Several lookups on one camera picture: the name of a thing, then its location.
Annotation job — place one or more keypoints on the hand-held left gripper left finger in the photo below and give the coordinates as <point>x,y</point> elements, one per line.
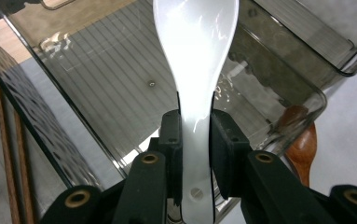
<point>173,146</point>

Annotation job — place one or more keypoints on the smoky clear plastic bin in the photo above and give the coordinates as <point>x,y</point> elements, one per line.
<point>27,109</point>
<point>104,93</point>
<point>322,25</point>

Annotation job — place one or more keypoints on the brown wooden chopstick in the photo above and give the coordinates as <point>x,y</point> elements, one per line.
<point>4,140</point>
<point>22,161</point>

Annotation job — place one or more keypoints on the brown wooden spoon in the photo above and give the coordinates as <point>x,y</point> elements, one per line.
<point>303,149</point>

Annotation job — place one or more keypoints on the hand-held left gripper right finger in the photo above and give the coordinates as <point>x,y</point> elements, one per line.
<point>227,155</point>

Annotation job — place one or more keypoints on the white ceramic spoon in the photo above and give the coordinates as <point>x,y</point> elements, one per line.
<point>194,46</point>

